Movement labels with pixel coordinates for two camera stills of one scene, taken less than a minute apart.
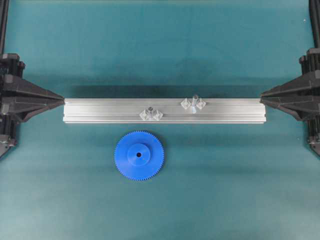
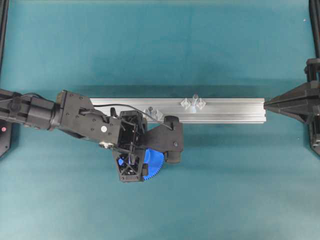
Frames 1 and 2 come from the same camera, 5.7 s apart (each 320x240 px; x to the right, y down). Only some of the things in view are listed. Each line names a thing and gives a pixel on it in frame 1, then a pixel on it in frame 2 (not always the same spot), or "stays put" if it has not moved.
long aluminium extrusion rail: [252, 109] stays put
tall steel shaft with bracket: [195, 104] stays put
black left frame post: [4, 8] stays put
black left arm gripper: [10, 65] → [79, 116]
